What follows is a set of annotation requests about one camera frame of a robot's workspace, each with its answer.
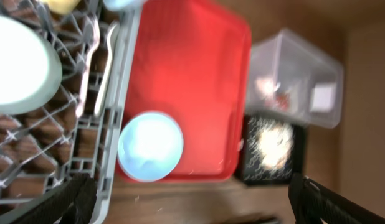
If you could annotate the spilled rice food waste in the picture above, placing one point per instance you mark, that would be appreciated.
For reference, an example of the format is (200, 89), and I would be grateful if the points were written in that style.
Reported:
(269, 148)

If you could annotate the light blue plate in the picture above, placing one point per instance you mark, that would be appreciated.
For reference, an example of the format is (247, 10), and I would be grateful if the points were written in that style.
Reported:
(121, 5)

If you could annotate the grey dishwasher rack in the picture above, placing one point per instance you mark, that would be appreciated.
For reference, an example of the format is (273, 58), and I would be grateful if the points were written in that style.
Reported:
(44, 148)

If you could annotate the white tissue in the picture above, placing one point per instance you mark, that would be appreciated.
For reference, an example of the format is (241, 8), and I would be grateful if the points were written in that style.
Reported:
(266, 87)

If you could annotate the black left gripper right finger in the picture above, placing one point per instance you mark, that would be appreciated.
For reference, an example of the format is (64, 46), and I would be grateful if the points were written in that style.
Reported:
(313, 203)

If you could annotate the red plastic tray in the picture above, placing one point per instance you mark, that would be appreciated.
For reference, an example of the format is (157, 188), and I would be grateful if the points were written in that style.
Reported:
(190, 62)

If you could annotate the white plastic fork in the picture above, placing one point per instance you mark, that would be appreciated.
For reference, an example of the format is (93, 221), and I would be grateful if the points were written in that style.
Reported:
(79, 111)

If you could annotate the light green bowl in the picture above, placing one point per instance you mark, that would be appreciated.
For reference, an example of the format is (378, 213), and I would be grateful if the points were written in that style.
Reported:
(30, 68)

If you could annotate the yellow plastic cup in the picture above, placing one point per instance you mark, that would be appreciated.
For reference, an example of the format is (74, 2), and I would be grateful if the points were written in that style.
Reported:
(61, 7)

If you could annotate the blue bowl with rice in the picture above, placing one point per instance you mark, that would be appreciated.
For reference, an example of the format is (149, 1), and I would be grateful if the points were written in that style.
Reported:
(150, 146)

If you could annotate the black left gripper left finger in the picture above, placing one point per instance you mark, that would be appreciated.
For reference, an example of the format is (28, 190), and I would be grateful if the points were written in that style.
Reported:
(71, 202)

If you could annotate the red snack wrapper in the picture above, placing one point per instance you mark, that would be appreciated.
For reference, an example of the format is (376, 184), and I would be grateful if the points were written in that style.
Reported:
(282, 100)

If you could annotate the black plastic tray bin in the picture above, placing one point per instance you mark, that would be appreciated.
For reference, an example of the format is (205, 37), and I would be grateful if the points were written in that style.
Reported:
(298, 153)

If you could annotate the clear plastic bin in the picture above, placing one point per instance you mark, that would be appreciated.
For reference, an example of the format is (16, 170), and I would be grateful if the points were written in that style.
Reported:
(313, 79)

